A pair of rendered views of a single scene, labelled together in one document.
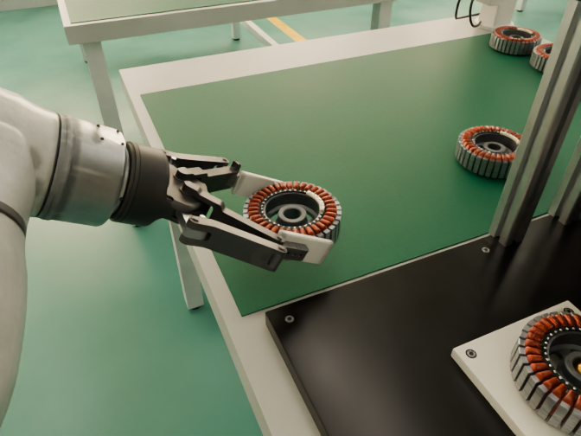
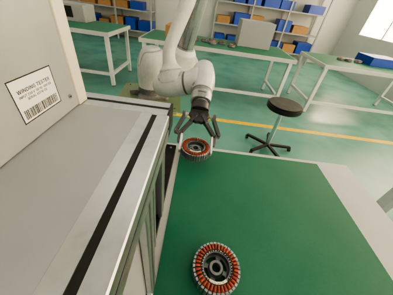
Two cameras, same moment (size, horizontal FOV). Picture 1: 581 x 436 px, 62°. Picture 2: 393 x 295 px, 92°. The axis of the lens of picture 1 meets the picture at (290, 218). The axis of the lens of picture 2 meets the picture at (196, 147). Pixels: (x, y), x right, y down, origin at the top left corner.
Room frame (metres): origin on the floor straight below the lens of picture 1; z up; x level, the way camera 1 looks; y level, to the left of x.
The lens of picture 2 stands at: (0.64, -0.52, 1.26)
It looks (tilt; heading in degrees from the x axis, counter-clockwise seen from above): 38 degrees down; 111
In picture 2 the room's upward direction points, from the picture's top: 9 degrees clockwise
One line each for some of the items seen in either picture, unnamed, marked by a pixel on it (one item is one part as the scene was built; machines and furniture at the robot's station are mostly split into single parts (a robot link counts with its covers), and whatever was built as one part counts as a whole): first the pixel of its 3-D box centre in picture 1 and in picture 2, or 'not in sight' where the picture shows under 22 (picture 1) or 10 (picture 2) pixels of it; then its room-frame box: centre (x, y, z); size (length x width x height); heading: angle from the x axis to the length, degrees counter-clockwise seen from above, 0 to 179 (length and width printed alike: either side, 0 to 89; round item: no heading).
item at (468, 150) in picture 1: (493, 150); (215, 268); (0.66, -0.32, 0.77); 0.11 x 0.11 x 0.04
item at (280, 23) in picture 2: not in sight; (282, 25); (-0.02, 6.47, 0.92); 0.42 x 0.36 x 0.28; 113
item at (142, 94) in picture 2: not in sight; (148, 90); (-0.09, 0.39, 0.78); 0.22 x 0.18 x 0.06; 43
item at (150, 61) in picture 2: not in sight; (152, 67); (-0.07, 0.41, 0.92); 0.18 x 0.16 x 0.22; 65
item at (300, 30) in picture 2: not in sight; (297, 29); (0.41, 6.68, 0.87); 0.42 x 0.40 x 0.19; 23
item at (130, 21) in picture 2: not in sight; (132, 22); (-4.06, 4.69, 0.43); 0.42 x 0.28 x 0.30; 112
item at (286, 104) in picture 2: not in sight; (276, 128); (0.75, 1.45, 0.28); 0.54 x 0.49 x 0.56; 114
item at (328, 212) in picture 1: (291, 218); (195, 148); (0.43, 0.00, 0.82); 0.11 x 0.11 x 0.04
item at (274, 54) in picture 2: not in sight; (213, 68); (-0.49, 2.59, 0.37); 2.20 x 0.90 x 0.75; 24
